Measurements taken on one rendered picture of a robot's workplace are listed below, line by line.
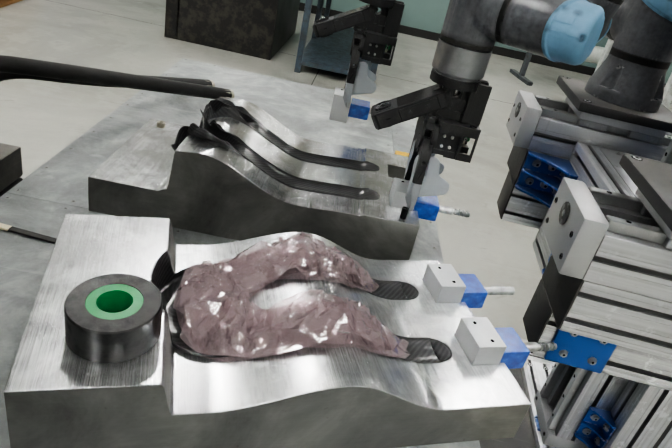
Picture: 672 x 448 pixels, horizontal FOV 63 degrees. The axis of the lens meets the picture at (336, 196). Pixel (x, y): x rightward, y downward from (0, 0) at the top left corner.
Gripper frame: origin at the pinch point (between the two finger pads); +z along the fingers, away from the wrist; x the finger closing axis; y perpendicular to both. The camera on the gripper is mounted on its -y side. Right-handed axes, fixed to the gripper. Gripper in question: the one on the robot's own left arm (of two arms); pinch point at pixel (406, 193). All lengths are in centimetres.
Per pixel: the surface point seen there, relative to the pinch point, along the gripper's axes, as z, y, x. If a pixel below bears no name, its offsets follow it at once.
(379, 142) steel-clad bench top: 10.5, -1.4, 46.6
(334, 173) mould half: 2.0, -11.7, 6.1
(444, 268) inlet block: 2.3, 5.0, -15.9
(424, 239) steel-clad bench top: 10.5, 6.3, 4.9
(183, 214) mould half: 7.8, -33.3, -6.8
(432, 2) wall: 46, 82, 651
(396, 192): -1.0, -2.0, -2.5
